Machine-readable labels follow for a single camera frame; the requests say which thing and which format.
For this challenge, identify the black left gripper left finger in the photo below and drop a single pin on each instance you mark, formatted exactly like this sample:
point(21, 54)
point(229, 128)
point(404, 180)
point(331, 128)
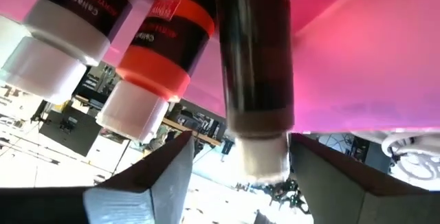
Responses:
point(158, 189)

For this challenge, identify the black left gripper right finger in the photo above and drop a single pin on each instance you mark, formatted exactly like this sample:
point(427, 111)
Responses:
point(337, 193)

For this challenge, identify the small red-orange paint bottle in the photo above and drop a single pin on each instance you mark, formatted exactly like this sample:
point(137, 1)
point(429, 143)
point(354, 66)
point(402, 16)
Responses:
point(154, 66)

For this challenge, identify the small brown paint bottle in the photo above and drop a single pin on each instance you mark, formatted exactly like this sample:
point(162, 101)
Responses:
point(254, 62)

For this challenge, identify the small grey paint bottle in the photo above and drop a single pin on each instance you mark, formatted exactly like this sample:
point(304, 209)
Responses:
point(68, 28)

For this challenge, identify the black background robot arm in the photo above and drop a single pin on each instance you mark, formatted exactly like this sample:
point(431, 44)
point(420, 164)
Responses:
point(285, 193)

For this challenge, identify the wooden top grey workbench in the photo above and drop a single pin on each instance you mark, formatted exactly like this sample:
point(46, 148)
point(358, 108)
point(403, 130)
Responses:
point(196, 133)

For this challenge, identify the pink plastic bin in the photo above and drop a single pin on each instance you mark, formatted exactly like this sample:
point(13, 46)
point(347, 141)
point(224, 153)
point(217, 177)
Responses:
point(361, 62)

